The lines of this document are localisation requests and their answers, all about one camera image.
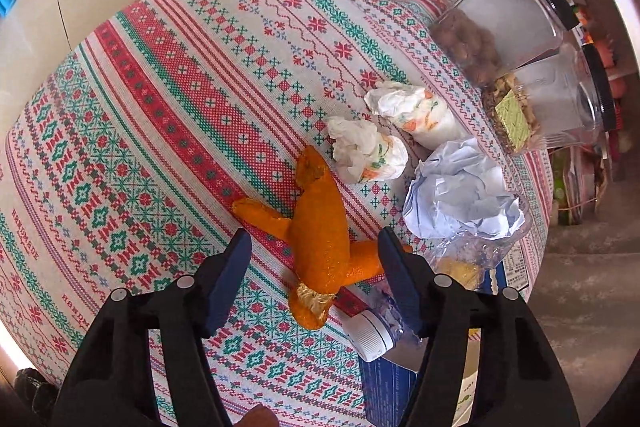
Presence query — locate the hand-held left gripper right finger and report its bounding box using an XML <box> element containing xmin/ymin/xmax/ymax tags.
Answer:
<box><xmin>377</xmin><ymin>227</ymin><xmax>581</xmax><ymax>427</ymax></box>

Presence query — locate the tissue with orange print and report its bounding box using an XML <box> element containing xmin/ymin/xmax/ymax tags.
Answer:
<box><xmin>327</xmin><ymin>116</ymin><xmax>410</xmax><ymax>184</ymax></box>
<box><xmin>363</xmin><ymin>81</ymin><xmax>463</xmax><ymax>148</ymax></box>

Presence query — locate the patterned red green tablecloth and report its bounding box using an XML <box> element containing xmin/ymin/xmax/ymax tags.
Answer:
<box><xmin>0</xmin><ymin>0</ymin><xmax>556</xmax><ymax>427</ymax></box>

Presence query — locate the clear jar with green label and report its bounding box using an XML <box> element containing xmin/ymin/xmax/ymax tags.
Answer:
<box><xmin>482</xmin><ymin>44</ymin><xmax>618</xmax><ymax>155</ymax></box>

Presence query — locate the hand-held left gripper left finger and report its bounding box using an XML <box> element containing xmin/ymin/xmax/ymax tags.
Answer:
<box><xmin>50</xmin><ymin>228</ymin><xmax>253</xmax><ymax>427</ymax></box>

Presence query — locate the white paper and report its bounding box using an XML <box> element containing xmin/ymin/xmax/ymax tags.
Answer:
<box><xmin>402</xmin><ymin>138</ymin><xmax>528</xmax><ymax>240</ymax></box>

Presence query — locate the crushed clear bottle white cap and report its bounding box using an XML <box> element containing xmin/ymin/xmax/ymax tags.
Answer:
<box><xmin>345</xmin><ymin>292</ymin><xmax>431</xmax><ymax>363</ymax></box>

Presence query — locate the person's left hand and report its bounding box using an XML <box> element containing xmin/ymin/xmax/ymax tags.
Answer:
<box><xmin>239</xmin><ymin>403</ymin><xmax>279</xmax><ymax>427</ymax></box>

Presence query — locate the clear jar with brown nuts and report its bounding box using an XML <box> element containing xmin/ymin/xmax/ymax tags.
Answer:
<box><xmin>429</xmin><ymin>0</ymin><xmax>581</xmax><ymax>88</ymax></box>

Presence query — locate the clear plastic bag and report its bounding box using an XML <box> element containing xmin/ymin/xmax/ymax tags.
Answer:
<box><xmin>425</xmin><ymin>192</ymin><xmax>532</xmax><ymax>294</ymax></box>

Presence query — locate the orange peel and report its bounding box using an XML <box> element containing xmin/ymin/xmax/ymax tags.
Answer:
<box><xmin>231</xmin><ymin>145</ymin><xmax>413</xmax><ymax>333</ymax></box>

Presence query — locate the pink wire rack with papers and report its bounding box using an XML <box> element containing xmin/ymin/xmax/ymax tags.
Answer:
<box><xmin>550</xmin><ymin>147</ymin><xmax>608</xmax><ymax>228</ymax></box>

